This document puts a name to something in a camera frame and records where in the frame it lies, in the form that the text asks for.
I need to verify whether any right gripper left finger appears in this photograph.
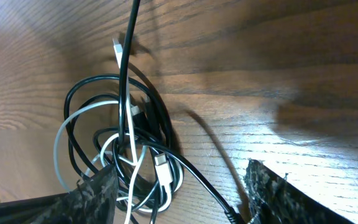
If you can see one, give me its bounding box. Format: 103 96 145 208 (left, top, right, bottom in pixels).
0 165 118 223

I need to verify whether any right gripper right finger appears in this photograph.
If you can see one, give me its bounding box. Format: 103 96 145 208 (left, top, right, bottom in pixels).
244 160 352 224

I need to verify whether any black USB cable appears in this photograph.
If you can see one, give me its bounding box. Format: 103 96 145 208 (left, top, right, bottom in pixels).
63 0 245 224

